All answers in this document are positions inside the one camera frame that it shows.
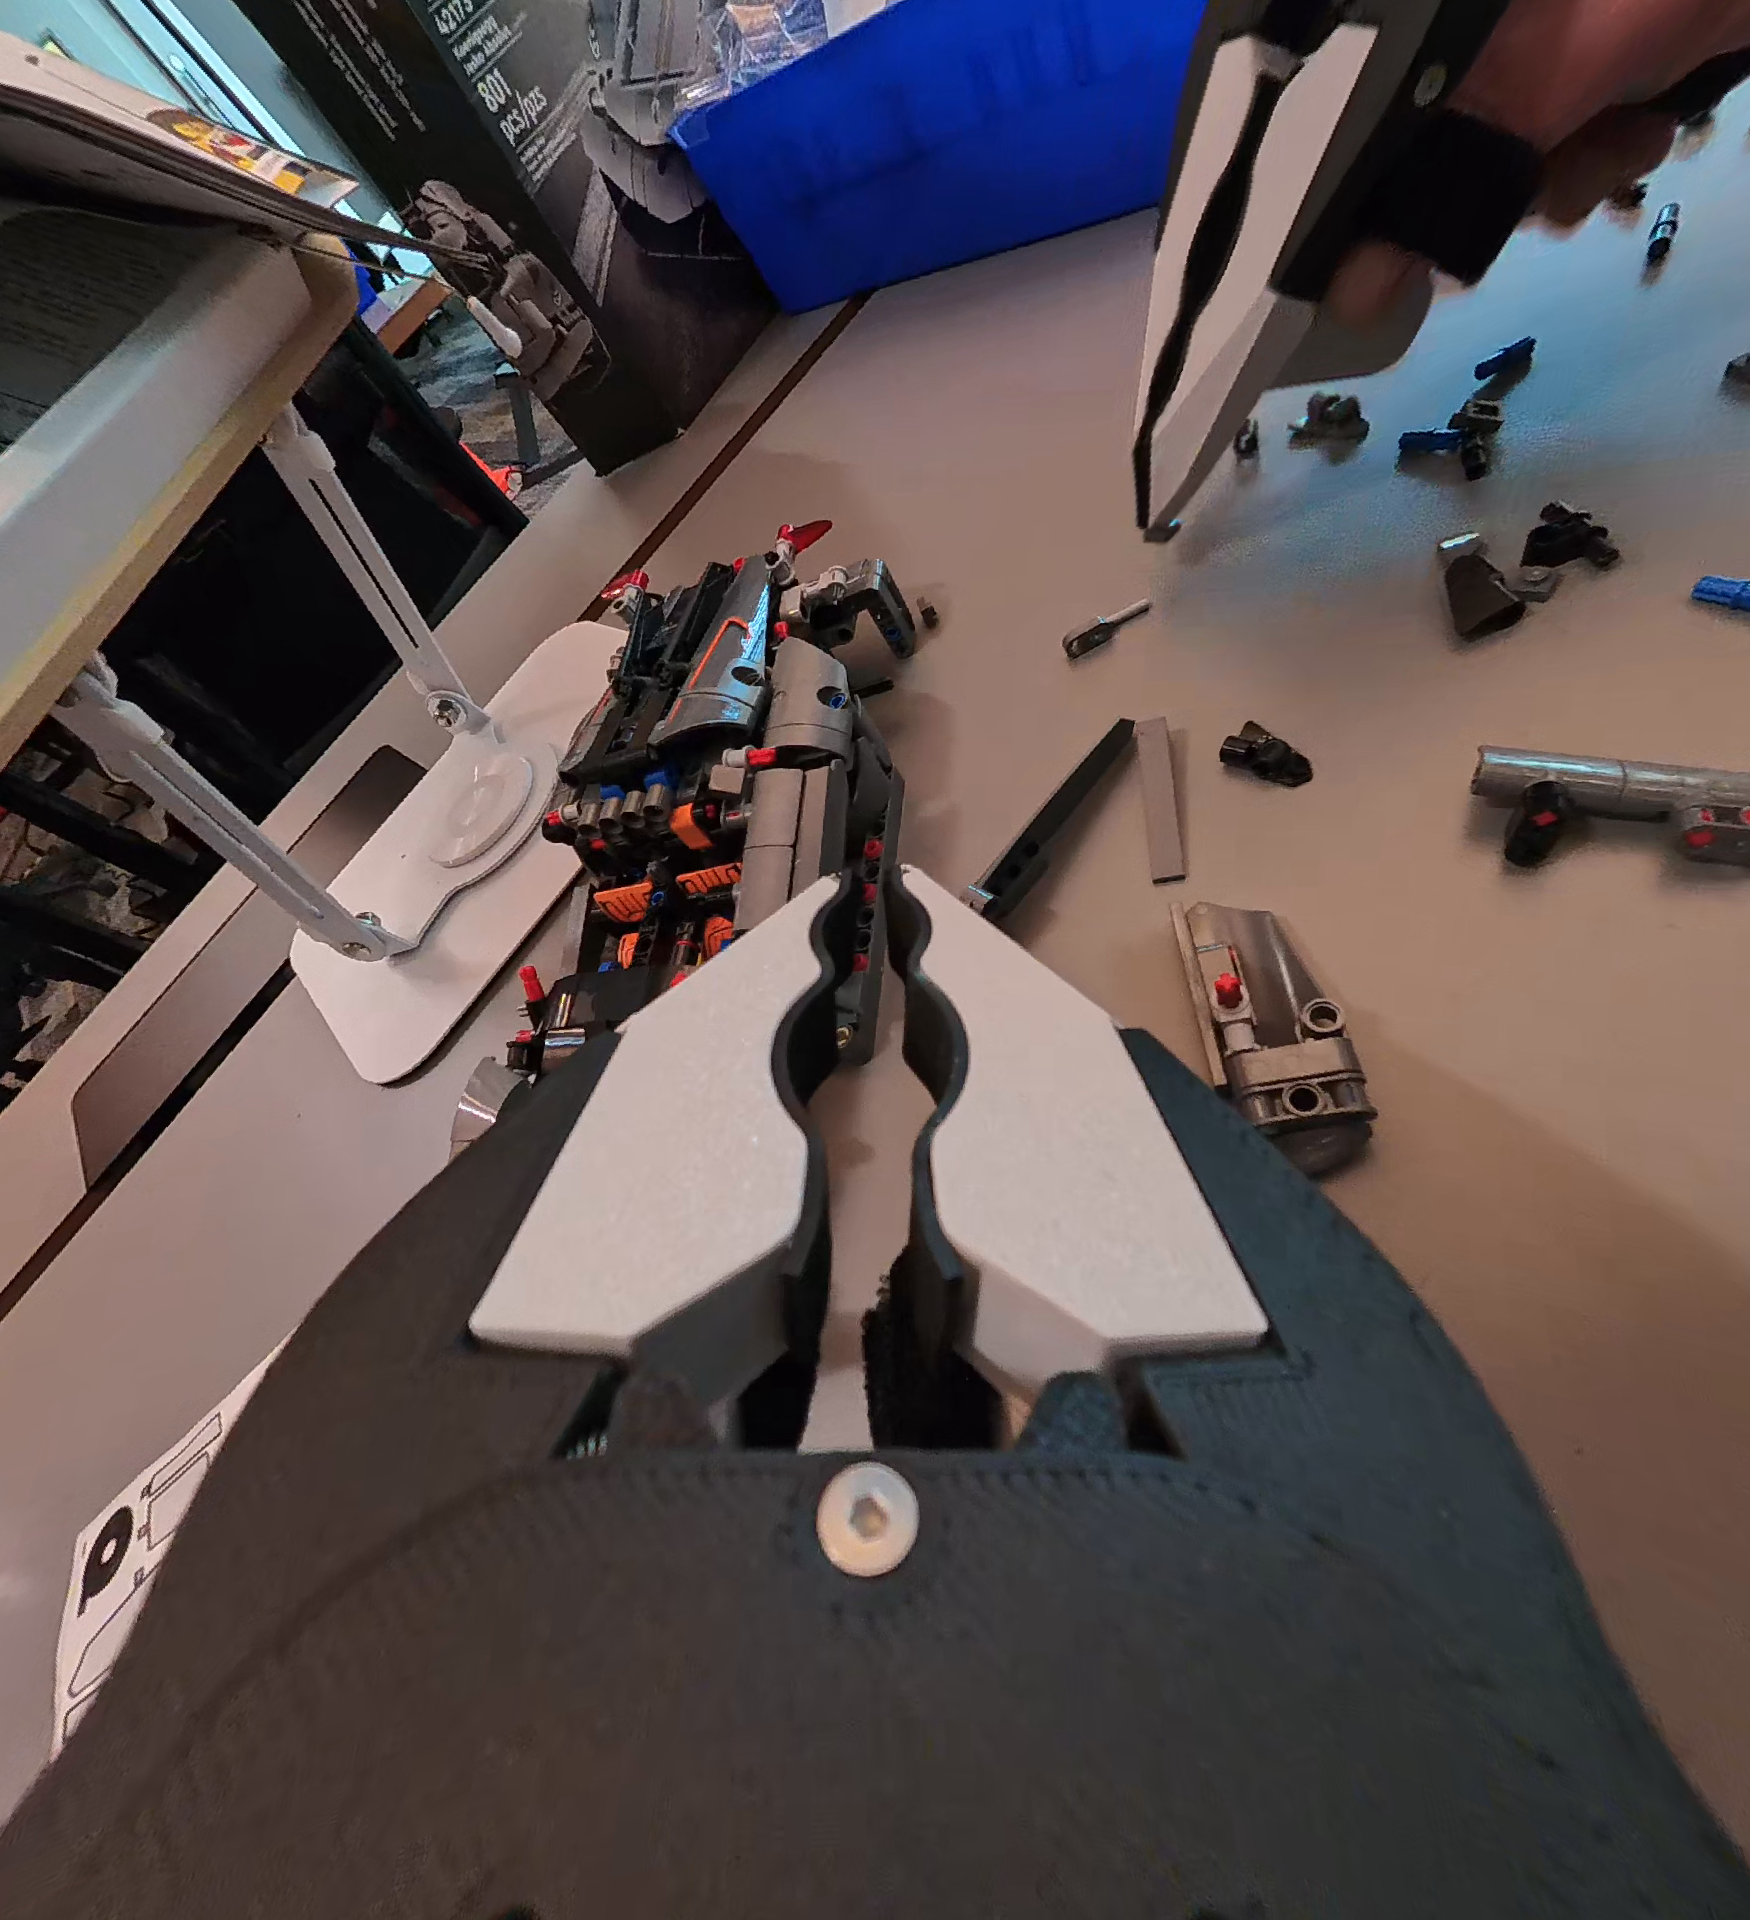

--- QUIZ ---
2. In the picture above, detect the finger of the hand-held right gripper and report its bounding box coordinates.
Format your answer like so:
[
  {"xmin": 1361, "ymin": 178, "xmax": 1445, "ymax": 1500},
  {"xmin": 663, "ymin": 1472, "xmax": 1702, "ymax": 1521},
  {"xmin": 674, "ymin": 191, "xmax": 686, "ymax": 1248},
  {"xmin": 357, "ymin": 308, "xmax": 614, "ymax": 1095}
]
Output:
[
  {"xmin": 1134, "ymin": 26, "xmax": 1276, "ymax": 530},
  {"xmin": 1161, "ymin": 24, "xmax": 1385, "ymax": 528}
]

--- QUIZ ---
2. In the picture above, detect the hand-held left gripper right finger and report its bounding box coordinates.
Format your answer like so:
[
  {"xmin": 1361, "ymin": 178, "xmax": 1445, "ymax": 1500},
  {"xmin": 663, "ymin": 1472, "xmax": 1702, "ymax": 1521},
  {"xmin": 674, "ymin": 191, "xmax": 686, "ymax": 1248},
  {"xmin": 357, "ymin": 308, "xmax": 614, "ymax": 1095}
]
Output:
[{"xmin": 883, "ymin": 865, "xmax": 1268, "ymax": 1445}]

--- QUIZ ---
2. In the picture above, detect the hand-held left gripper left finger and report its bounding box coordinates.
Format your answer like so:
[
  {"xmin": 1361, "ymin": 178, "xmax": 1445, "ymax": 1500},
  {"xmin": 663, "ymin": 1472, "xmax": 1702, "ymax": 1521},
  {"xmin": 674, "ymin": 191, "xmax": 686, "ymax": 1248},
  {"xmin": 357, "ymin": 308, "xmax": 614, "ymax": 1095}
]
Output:
[{"xmin": 465, "ymin": 874, "xmax": 857, "ymax": 1445}]

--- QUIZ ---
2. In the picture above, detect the grey beam sub-assembly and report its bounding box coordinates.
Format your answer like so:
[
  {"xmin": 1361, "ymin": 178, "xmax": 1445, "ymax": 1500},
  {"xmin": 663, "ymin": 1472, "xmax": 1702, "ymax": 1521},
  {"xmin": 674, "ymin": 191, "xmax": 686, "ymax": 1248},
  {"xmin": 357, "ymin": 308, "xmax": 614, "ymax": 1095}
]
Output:
[{"xmin": 1171, "ymin": 898, "xmax": 1376, "ymax": 1179}]

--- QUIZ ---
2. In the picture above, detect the toy car model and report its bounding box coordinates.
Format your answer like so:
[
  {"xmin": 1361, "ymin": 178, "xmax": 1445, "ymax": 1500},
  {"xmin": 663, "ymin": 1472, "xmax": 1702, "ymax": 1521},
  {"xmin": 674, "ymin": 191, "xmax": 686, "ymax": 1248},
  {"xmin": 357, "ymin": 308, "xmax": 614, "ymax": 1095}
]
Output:
[{"xmin": 446, "ymin": 515, "xmax": 917, "ymax": 1166}]

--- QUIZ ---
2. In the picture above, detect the grey panel with black connector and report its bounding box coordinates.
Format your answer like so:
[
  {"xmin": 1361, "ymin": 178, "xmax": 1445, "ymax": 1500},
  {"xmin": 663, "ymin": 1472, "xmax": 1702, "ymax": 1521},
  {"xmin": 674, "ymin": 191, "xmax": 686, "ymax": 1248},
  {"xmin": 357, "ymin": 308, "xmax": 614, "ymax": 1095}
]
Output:
[{"xmin": 1471, "ymin": 744, "xmax": 1750, "ymax": 865}]

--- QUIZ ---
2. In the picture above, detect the toy set box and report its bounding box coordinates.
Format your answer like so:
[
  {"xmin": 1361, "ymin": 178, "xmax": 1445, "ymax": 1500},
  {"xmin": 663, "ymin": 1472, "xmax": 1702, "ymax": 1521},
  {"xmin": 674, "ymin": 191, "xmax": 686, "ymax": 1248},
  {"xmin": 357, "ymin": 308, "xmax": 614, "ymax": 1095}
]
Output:
[{"xmin": 237, "ymin": 0, "xmax": 780, "ymax": 471}]

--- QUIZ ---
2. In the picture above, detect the person's right hand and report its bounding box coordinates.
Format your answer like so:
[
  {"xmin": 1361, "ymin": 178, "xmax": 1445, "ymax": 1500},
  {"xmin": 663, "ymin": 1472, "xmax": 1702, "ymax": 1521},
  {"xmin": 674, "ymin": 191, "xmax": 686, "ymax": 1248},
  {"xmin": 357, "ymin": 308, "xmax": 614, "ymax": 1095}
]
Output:
[{"xmin": 1325, "ymin": 0, "xmax": 1750, "ymax": 325}]

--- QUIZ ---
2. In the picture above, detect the plain blue bin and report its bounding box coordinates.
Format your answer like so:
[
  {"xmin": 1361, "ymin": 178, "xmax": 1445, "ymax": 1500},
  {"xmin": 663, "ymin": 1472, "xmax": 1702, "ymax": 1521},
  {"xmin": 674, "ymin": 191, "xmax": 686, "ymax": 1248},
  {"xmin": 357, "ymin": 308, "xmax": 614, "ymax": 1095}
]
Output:
[{"xmin": 667, "ymin": 0, "xmax": 1215, "ymax": 317}]

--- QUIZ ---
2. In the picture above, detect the blue pin with black connector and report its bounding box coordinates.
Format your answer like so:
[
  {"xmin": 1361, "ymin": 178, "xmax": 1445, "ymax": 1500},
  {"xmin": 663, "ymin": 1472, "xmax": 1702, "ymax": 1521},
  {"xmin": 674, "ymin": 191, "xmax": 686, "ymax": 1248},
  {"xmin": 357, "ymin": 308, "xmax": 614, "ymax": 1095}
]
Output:
[{"xmin": 1400, "ymin": 397, "xmax": 1507, "ymax": 484}]

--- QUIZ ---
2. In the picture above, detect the white book stand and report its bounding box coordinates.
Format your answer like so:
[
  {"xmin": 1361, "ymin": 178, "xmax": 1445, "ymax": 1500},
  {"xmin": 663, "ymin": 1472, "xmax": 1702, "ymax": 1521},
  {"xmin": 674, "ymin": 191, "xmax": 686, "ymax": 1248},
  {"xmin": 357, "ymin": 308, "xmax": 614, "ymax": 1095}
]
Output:
[{"xmin": 0, "ymin": 219, "xmax": 620, "ymax": 1081}]

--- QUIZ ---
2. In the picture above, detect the grey triangular panel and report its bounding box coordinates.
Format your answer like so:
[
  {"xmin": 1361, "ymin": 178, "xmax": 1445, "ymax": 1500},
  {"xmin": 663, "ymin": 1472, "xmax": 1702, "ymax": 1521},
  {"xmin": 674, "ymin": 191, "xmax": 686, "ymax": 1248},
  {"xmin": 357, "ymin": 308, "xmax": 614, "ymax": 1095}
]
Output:
[{"xmin": 966, "ymin": 716, "xmax": 1134, "ymax": 929}]

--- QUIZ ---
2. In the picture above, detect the black cross-shaped connector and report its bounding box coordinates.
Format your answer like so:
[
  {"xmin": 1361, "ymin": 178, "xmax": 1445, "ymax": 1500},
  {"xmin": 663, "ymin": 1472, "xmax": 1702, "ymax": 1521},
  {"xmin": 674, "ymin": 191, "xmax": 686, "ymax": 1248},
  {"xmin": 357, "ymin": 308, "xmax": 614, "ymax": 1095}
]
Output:
[{"xmin": 1521, "ymin": 506, "xmax": 1625, "ymax": 570}]

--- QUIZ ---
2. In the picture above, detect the dark grey toy piece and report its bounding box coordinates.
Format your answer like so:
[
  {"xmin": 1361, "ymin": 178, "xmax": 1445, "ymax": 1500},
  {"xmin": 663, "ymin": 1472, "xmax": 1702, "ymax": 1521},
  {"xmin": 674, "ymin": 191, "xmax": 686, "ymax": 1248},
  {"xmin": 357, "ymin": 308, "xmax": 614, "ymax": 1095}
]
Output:
[{"xmin": 1441, "ymin": 530, "xmax": 1568, "ymax": 647}]

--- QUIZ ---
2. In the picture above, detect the tan background table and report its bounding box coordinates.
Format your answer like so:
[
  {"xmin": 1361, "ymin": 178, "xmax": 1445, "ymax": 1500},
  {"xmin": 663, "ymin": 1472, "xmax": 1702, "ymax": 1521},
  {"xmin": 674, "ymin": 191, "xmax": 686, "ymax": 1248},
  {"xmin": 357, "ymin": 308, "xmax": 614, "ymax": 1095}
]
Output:
[{"xmin": 0, "ymin": 267, "xmax": 366, "ymax": 862}]

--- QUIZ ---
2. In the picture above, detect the instruction booklet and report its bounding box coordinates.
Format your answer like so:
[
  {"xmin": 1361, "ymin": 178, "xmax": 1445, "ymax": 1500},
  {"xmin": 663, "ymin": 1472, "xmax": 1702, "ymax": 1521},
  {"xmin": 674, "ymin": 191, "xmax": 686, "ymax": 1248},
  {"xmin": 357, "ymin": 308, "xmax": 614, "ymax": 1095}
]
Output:
[{"xmin": 0, "ymin": 0, "xmax": 357, "ymax": 450}]

